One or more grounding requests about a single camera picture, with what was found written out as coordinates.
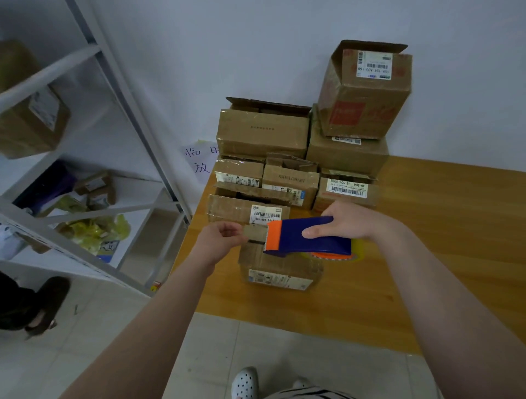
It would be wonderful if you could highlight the person's right hand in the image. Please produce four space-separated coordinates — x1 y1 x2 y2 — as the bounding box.
301 199 396 246

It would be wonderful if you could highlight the person's left hand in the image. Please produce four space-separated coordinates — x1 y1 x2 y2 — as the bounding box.
187 220 248 276

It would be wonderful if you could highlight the box barcode label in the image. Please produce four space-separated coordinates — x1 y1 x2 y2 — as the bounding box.
205 193 290 231

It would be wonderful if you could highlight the blue orange tape dispenser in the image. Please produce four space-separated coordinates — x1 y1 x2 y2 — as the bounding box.
263 216 367 263

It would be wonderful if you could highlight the small brown cardboard box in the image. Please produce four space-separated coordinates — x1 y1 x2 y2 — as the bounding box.
238 238 324 292

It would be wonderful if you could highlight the stack of cardboard boxes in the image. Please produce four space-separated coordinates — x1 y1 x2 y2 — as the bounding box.
212 39 414 213

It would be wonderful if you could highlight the person's left forearm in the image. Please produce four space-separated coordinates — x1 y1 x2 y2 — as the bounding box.
61 259 210 399

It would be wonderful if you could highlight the person's right forearm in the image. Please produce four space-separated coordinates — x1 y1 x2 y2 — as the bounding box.
374 218 526 399

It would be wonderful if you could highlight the person's striped clothing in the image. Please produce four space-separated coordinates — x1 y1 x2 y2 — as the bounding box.
263 385 358 399

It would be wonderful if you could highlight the wooden table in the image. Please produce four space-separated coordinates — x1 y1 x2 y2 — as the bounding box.
168 155 526 356

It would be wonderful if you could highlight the yellow plastic bag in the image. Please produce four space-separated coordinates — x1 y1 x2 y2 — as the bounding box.
58 212 131 256

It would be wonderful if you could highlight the small open carton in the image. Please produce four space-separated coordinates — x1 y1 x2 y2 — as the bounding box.
74 170 118 210

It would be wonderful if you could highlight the dark blue bag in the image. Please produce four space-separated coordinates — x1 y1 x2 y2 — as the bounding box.
12 162 79 216

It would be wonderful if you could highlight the white plastic bag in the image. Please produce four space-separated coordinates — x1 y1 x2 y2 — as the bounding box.
0 226 30 260

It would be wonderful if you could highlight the large worn shelf carton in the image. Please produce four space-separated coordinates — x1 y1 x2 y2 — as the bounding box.
0 41 71 159

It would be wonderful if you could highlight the grey metal shelf rack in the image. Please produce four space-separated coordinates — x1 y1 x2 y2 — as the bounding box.
0 0 194 299

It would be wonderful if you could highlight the white paper wall sign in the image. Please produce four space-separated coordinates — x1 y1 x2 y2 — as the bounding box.
182 141 221 186

